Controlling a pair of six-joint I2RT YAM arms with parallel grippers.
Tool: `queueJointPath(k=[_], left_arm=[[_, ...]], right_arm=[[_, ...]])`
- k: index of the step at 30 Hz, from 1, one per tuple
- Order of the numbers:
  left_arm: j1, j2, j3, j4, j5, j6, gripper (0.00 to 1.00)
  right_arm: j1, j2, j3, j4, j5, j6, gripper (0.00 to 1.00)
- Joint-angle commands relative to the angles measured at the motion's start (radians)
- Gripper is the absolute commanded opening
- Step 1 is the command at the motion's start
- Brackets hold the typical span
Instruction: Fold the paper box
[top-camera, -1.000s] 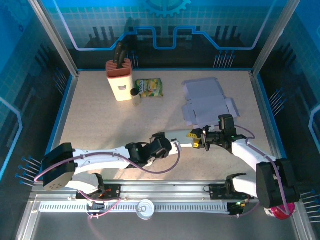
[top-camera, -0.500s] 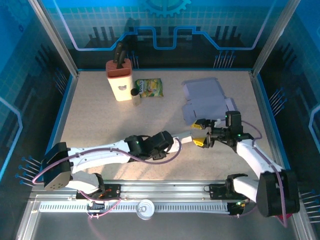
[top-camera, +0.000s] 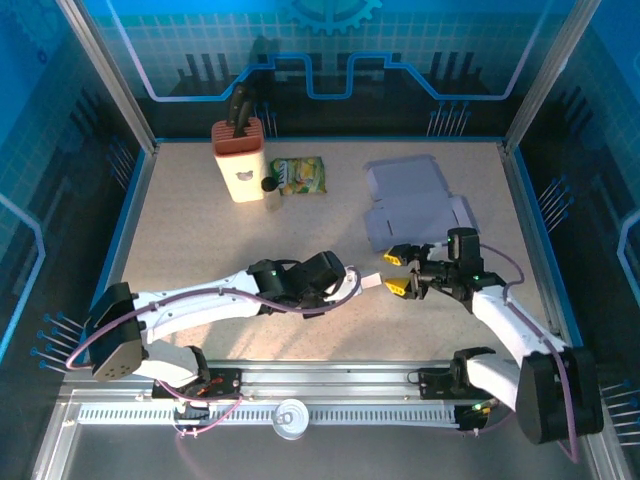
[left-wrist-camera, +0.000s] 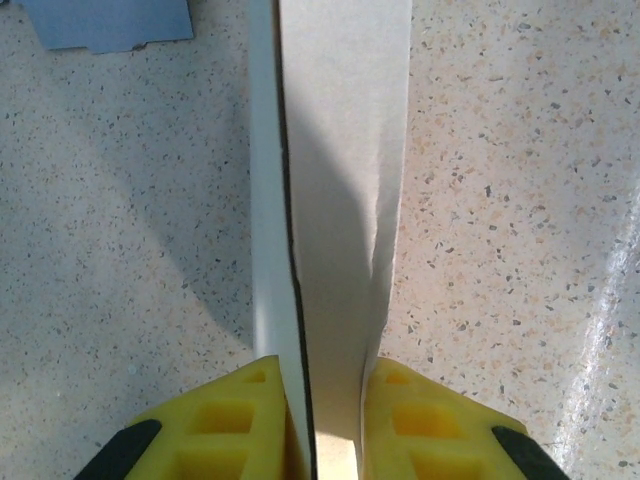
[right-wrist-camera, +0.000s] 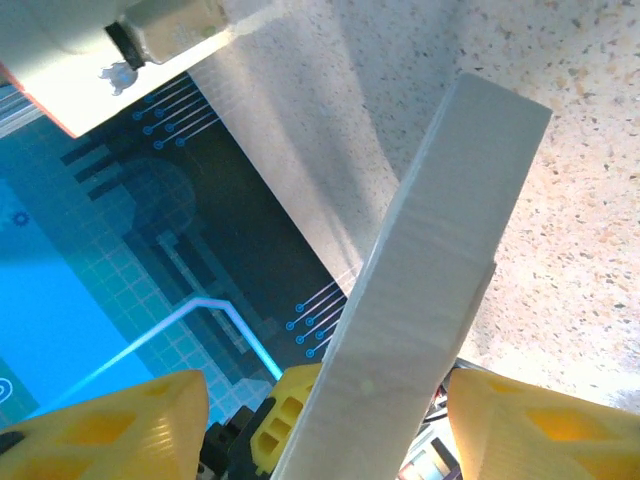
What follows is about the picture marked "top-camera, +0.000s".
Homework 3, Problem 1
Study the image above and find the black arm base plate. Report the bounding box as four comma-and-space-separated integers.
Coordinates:
415, 366, 510, 401
149, 367, 247, 401

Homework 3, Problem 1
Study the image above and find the green yellow snack bag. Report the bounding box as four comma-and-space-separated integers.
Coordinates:
269, 156, 329, 197

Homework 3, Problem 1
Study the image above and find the aluminium front rail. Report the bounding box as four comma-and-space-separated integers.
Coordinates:
57, 358, 599, 401

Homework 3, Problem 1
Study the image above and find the beige bottle black cap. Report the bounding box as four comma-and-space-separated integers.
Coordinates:
259, 175, 285, 214

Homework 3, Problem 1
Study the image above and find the black handled knife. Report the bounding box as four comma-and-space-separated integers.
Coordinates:
233, 99, 256, 140
225, 83, 250, 129

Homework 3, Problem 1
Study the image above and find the aluminium frame post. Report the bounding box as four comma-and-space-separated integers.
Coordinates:
501, 0, 605, 155
53, 0, 160, 155

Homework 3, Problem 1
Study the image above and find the white slotted cable duct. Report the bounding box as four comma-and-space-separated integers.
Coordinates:
77, 403, 461, 426

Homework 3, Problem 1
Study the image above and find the black controller board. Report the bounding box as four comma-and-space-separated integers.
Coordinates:
172, 394, 211, 425
455, 399, 497, 434

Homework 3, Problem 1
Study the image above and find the cream knife block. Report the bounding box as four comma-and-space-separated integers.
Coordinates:
210, 117, 267, 204

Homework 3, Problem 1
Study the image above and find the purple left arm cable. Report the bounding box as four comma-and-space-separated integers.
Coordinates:
64, 266, 362, 440

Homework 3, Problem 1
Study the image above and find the white round can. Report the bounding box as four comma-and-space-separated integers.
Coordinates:
272, 398, 311, 441

